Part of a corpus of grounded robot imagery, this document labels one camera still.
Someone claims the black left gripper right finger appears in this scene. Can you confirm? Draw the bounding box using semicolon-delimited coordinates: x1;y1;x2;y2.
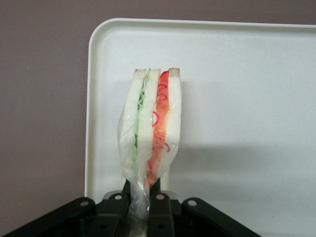
147;178;263;237

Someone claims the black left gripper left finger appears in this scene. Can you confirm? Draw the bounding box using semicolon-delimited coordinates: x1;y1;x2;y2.
4;179;132;237

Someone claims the plastic sandwich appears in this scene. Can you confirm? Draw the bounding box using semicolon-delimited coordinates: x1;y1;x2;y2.
116;67;183;237

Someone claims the cream plastic tray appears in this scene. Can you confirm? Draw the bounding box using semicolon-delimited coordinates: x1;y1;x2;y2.
83;17;316;237

